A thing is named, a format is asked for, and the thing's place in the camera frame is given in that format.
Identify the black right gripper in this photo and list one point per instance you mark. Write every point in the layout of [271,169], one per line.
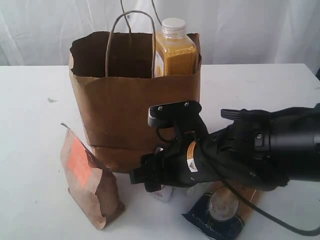
[184,163]

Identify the small blue white milk carton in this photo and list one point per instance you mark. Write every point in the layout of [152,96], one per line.
[164,194]

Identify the orange juice bottle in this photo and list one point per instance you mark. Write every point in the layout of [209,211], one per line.
[175,52]

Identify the white paper ball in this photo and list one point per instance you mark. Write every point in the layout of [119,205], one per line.
[190,191]

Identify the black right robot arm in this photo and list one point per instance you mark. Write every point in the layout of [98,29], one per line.
[260,149]

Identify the brown paper shopping bag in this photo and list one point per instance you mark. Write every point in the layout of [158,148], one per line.
[112,78]

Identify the kraft coffee pouch orange label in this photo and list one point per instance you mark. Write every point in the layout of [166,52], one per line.
[92,185]

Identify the spaghetti pack dark wrapper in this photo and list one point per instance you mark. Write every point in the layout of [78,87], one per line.
[218,213]

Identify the small grey paper scrap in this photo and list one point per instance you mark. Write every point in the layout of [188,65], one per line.
[50,100]

